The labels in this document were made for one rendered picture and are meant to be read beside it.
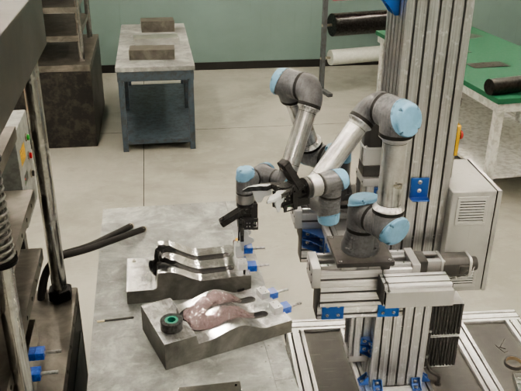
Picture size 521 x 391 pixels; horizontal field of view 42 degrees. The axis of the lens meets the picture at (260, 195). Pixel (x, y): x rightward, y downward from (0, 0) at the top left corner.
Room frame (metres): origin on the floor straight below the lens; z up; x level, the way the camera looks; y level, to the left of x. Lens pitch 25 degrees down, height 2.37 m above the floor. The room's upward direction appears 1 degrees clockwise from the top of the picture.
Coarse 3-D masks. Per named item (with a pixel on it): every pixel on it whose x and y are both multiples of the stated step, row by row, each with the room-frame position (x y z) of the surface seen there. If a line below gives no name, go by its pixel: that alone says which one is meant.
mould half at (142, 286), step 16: (176, 256) 2.45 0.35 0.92; (128, 272) 2.42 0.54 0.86; (144, 272) 2.42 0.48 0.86; (160, 272) 2.31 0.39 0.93; (176, 272) 2.32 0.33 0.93; (192, 272) 2.37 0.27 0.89; (224, 272) 2.39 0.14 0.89; (240, 272) 2.38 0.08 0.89; (128, 288) 2.31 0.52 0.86; (144, 288) 2.31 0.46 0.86; (160, 288) 2.30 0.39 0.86; (176, 288) 2.31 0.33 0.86; (192, 288) 2.32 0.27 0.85; (208, 288) 2.34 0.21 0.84; (224, 288) 2.35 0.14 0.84; (240, 288) 2.36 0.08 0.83
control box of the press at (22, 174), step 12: (12, 120) 2.56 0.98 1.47; (24, 120) 2.64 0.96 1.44; (24, 132) 2.61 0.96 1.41; (24, 144) 2.57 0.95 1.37; (12, 156) 2.41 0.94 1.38; (24, 156) 2.53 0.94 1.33; (12, 168) 2.41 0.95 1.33; (24, 168) 2.50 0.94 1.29; (12, 180) 2.40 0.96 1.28; (24, 180) 2.46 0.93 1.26; (36, 192) 2.69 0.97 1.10; (24, 240) 2.52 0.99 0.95
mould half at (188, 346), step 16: (256, 288) 2.32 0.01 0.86; (160, 304) 2.12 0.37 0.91; (192, 304) 2.17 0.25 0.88; (224, 304) 2.15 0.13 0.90; (240, 304) 2.19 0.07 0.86; (256, 304) 2.21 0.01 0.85; (144, 320) 2.08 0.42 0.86; (240, 320) 2.05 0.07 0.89; (256, 320) 2.09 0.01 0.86; (272, 320) 2.10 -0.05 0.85; (288, 320) 2.10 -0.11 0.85; (160, 336) 1.93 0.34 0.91; (176, 336) 1.93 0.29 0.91; (192, 336) 1.93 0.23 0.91; (208, 336) 1.98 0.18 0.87; (224, 336) 1.98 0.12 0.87; (240, 336) 2.01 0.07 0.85; (256, 336) 2.04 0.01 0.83; (272, 336) 2.07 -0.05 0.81; (160, 352) 1.92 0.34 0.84; (176, 352) 1.90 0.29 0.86; (192, 352) 1.93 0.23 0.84; (208, 352) 1.96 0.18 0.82
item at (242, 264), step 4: (240, 260) 2.44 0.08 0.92; (244, 260) 2.44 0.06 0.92; (240, 264) 2.41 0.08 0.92; (244, 264) 2.41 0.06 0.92; (248, 264) 2.43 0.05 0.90; (252, 264) 2.43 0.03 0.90; (256, 264) 2.43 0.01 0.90; (260, 264) 2.44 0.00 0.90; (268, 264) 2.45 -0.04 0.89; (240, 268) 2.40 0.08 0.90; (244, 268) 2.40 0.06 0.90; (248, 268) 2.41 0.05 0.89; (252, 268) 2.41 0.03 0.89; (256, 268) 2.42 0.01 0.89
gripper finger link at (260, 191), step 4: (260, 184) 2.02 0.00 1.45; (264, 184) 2.01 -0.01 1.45; (268, 184) 2.01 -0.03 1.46; (248, 188) 1.99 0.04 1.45; (252, 188) 2.00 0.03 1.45; (256, 188) 1.99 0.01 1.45; (260, 188) 2.00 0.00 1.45; (264, 188) 1.99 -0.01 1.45; (268, 188) 2.00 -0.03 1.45; (256, 192) 2.00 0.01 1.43; (260, 192) 2.00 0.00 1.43; (264, 192) 2.00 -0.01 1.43; (268, 192) 2.00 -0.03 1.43; (256, 196) 2.00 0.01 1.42; (260, 196) 2.00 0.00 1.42; (256, 200) 2.00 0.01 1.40; (260, 200) 2.00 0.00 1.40
